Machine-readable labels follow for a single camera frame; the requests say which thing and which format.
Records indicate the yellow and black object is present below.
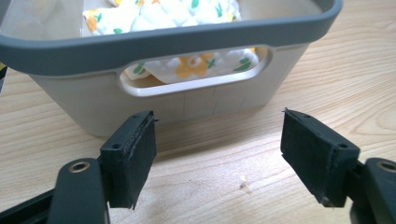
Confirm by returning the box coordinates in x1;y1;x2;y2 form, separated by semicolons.
0;62;8;95

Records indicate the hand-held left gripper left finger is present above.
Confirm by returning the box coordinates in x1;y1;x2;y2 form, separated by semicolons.
99;109;159;210

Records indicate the beige basket with grey rim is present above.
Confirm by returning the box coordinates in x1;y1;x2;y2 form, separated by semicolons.
0;0;344;138

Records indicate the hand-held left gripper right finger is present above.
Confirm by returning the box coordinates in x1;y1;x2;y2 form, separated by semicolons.
279;107;361;209

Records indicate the white floral cloth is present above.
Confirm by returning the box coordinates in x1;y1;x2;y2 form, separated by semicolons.
82;0;261;86

